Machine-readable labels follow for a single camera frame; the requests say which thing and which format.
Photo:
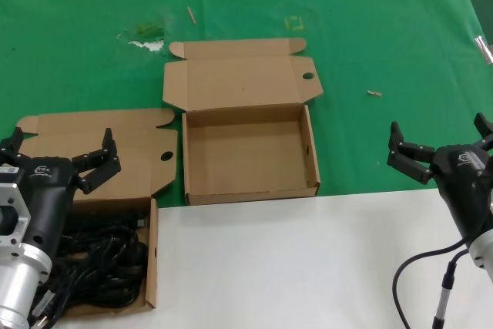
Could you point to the small wood chip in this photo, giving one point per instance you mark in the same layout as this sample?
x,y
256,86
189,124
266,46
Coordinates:
x,y
374,93

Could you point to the yellow square marking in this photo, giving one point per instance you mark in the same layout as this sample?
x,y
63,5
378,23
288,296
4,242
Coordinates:
x,y
294,28

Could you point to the green cloth mat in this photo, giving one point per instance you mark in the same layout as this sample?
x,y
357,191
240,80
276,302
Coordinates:
x,y
58,74

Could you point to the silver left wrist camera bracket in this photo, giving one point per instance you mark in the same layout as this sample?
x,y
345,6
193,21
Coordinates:
x,y
11,198

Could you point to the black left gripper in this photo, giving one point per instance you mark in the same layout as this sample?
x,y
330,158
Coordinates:
x,y
50,190

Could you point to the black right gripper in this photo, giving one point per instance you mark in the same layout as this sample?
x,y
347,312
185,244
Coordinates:
x,y
470,186

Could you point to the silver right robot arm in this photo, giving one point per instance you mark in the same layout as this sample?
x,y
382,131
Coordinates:
x,y
484,256

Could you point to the thin wooden stick piece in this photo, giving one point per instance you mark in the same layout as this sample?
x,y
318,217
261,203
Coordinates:
x,y
191,15

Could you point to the open brown cardboard box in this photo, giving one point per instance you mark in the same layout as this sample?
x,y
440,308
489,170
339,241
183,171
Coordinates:
x,y
246,152

